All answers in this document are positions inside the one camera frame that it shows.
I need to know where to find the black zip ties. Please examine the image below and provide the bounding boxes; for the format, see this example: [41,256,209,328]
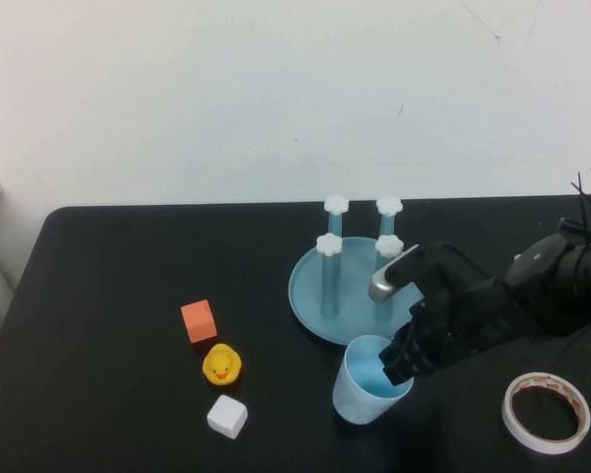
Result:
[569,168,591,238]

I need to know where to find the orange foam cube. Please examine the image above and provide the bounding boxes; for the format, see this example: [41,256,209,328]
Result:
[179,299,219,345]

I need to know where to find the white foam cube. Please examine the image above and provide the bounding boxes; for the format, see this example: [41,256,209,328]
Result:
[206,393,249,440]

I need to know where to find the blue cup stand white caps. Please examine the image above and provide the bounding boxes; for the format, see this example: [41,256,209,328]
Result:
[288,194,427,347]

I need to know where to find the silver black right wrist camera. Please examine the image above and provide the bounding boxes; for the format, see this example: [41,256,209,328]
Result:
[367,244,425,303]

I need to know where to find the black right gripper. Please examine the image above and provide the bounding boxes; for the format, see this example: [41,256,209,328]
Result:
[378,240,538,388]

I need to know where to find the light blue plastic cup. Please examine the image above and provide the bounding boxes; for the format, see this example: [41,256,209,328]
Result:
[331,334,415,426]

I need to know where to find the white double-sided tape roll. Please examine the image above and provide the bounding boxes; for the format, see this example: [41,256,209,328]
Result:
[500,372,591,455]

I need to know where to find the yellow rubber duck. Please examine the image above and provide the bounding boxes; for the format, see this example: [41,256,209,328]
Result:
[201,343,243,386]

